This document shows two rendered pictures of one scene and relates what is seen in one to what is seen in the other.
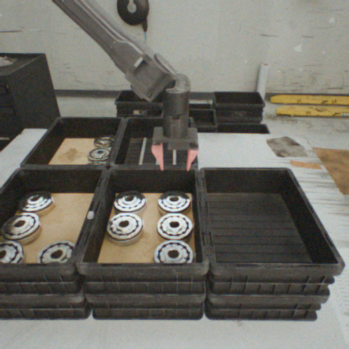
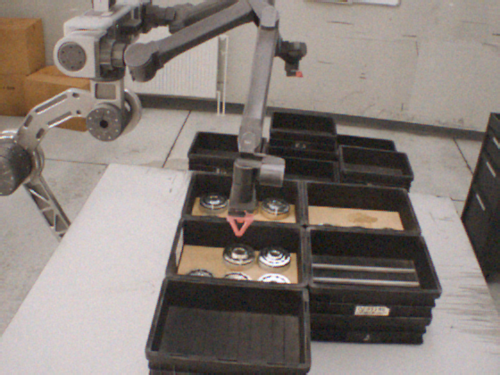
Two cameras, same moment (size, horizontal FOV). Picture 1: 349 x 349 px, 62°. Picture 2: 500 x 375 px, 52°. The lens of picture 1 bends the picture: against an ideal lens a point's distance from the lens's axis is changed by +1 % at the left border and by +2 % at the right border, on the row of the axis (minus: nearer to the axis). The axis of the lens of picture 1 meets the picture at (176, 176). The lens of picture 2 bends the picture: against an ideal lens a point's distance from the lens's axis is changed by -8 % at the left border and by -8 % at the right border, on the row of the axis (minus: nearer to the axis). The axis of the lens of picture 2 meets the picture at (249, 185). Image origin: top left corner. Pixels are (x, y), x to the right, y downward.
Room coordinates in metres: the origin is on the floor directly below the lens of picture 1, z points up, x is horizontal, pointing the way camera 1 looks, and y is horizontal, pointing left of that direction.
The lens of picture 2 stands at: (0.63, -1.23, 1.91)
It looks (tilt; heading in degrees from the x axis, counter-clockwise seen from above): 30 degrees down; 91
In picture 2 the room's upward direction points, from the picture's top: 4 degrees clockwise
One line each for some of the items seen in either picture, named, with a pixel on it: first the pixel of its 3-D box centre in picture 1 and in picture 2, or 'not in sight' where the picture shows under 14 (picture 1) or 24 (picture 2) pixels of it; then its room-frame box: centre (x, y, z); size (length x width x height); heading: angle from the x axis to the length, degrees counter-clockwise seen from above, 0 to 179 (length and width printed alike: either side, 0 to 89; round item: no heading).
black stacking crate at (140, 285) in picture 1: (150, 223); (237, 266); (0.60, 0.07, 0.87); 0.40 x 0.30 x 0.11; 0
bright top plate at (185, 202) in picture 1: (174, 200); (273, 285); (0.71, 0.01, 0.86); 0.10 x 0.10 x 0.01
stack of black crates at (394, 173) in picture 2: not in sight; (369, 195); (1.28, 1.40, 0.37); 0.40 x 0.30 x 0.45; 177
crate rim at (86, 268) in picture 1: (148, 210); (238, 253); (0.60, 0.07, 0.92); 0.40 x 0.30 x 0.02; 0
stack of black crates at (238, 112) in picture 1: (234, 123); not in sight; (2.34, -0.51, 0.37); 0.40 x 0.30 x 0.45; 87
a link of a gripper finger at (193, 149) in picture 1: (183, 153); (240, 218); (0.60, -0.02, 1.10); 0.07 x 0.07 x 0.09; 0
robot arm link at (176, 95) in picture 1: (176, 98); (246, 171); (0.61, 0.00, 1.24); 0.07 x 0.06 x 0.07; 176
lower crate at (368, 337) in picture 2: not in sight; (361, 299); (1.00, 0.07, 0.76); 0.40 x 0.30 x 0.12; 0
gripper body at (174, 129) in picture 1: (175, 125); (243, 191); (0.60, 0.00, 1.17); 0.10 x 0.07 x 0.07; 90
